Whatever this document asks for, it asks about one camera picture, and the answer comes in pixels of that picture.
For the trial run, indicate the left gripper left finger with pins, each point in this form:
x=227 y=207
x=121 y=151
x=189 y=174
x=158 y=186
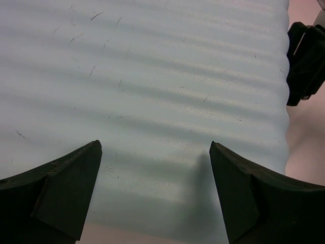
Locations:
x=49 y=204

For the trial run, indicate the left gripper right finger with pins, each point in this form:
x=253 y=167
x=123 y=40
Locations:
x=262 y=206

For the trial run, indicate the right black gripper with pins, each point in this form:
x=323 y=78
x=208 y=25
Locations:
x=306 y=61

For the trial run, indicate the light blue suitcase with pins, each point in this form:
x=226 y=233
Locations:
x=156 y=82

